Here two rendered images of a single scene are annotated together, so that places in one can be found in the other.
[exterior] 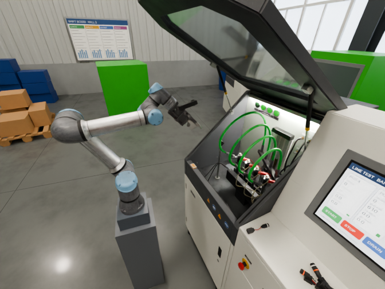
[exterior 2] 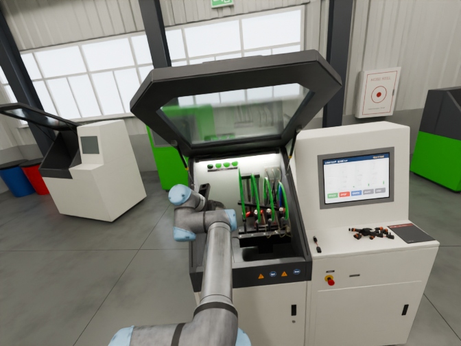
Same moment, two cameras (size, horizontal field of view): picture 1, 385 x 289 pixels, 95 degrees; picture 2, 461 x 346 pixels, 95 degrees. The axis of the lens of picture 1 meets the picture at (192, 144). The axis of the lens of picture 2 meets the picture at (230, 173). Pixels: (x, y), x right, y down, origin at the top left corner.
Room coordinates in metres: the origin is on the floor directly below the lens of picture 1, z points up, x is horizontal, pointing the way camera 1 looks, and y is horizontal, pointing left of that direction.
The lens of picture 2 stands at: (0.50, 0.72, 1.90)
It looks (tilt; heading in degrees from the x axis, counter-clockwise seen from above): 23 degrees down; 298
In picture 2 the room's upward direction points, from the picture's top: 7 degrees counter-clockwise
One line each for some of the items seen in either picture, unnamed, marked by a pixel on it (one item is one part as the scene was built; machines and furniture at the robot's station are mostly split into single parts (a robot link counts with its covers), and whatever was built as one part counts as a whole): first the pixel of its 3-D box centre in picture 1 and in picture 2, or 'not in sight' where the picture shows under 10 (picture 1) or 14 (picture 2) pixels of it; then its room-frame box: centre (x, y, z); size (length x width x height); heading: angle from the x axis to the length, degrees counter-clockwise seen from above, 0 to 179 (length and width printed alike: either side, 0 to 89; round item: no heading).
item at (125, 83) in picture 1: (125, 92); not in sight; (4.17, 1.59, 0.65); 0.95 x 0.86 x 1.30; 117
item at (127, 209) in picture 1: (130, 199); not in sight; (0.75, 0.37, 0.95); 0.15 x 0.15 x 0.10
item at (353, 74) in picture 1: (336, 102); (186, 148); (3.15, -2.60, 0.81); 1.05 x 0.81 x 1.62; 13
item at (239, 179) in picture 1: (246, 190); (264, 239); (0.87, -0.38, 0.91); 0.34 x 0.10 x 0.15; 26
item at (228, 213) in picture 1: (207, 193); (250, 274); (0.88, -0.11, 0.87); 0.62 x 0.04 x 0.16; 26
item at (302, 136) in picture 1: (302, 155); (272, 181); (0.88, -0.66, 1.20); 0.13 x 0.03 x 0.31; 26
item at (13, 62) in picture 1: (23, 82); not in sight; (5.25, 4.91, 0.61); 1.26 x 0.48 x 1.22; 109
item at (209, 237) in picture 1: (202, 230); (255, 323); (0.87, -0.09, 0.44); 0.65 x 0.02 x 0.68; 26
